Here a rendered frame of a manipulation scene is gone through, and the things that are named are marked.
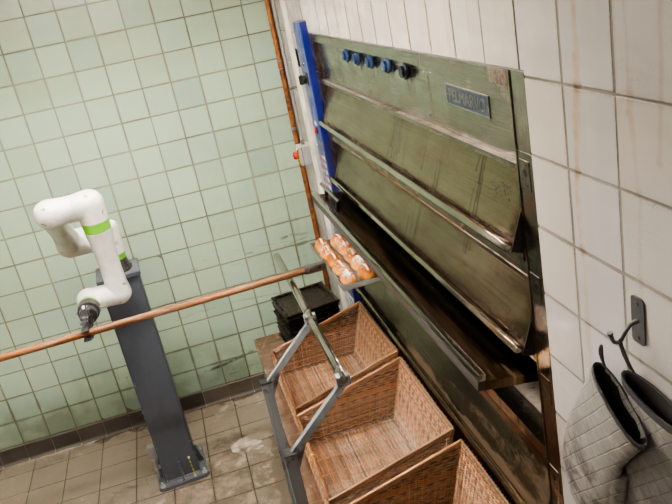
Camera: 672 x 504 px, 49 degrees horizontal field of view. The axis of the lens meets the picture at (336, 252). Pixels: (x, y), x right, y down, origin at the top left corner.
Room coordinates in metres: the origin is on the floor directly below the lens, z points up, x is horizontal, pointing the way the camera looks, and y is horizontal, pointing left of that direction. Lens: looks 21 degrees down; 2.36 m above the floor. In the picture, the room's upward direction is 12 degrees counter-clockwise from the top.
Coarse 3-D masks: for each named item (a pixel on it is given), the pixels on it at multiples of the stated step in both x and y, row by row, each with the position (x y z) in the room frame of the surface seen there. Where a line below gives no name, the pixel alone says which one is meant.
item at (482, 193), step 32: (352, 128) 2.78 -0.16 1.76; (384, 128) 2.42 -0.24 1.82; (416, 128) 2.14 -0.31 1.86; (384, 160) 2.36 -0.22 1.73; (416, 160) 2.09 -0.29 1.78; (448, 160) 1.88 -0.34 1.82; (480, 160) 1.70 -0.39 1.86; (448, 192) 1.83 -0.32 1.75; (480, 192) 1.66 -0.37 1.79; (512, 192) 1.52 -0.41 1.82; (480, 224) 1.60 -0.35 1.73; (512, 224) 1.48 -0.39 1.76
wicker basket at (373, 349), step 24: (360, 312) 3.13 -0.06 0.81; (312, 336) 3.12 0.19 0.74; (336, 336) 3.14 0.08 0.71; (360, 336) 3.09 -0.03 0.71; (384, 336) 2.79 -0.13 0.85; (312, 360) 3.11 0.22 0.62; (360, 360) 3.07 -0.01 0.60; (384, 360) 2.63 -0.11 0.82; (288, 384) 2.76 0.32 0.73; (312, 384) 2.95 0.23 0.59
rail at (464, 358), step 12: (312, 192) 3.17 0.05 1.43; (324, 204) 2.96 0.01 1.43; (336, 216) 2.77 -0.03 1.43; (348, 228) 2.60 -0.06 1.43; (360, 240) 2.45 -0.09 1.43; (372, 252) 2.32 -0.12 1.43; (396, 288) 2.01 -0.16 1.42; (408, 300) 1.91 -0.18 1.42; (420, 312) 1.81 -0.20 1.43; (432, 324) 1.72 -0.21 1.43; (444, 336) 1.65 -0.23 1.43; (456, 348) 1.58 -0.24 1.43; (468, 360) 1.51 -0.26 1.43; (480, 372) 1.45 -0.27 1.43
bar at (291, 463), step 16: (304, 304) 2.57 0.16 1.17; (304, 320) 2.47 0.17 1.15; (304, 336) 2.46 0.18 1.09; (320, 336) 2.28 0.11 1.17; (288, 352) 2.45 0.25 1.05; (336, 368) 2.04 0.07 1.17; (272, 384) 2.44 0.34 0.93; (336, 384) 2.00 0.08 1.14; (272, 400) 2.42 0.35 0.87; (336, 400) 1.99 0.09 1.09; (272, 416) 2.42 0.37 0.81; (320, 416) 1.98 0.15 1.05; (304, 432) 1.98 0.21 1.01; (288, 448) 1.99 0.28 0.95; (304, 448) 1.97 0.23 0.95; (288, 464) 1.95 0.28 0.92; (288, 480) 2.42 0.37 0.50; (304, 496) 1.95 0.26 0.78
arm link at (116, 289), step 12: (96, 240) 2.97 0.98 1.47; (108, 240) 2.99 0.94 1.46; (96, 252) 2.98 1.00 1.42; (108, 252) 2.99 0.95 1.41; (108, 264) 2.99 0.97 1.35; (120, 264) 3.03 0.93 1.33; (108, 276) 2.99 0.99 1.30; (120, 276) 3.01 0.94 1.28; (108, 288) 3.00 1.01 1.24; (120, 288) 2.99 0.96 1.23; (108, 300) 2.98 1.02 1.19; (120, 300) 2.99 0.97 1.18
